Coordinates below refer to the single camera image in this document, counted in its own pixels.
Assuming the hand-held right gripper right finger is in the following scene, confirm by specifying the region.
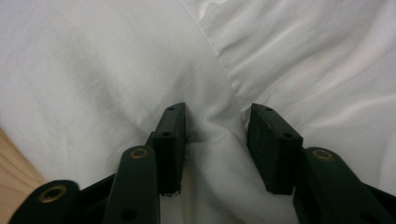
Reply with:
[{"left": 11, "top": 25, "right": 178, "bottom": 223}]
[{"left": 247, "top": 103, "right": 304, "bottom": 196}]

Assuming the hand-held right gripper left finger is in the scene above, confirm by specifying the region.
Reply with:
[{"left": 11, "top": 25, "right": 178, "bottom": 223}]
[{"left": 145, "top": 102, "right": 188, "bottom": 197}]

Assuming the white pleated skirt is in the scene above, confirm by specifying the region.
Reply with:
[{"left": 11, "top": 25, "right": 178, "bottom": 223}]
[{"left": 0, "top": 0, "right": 396, "bottom": 224}]

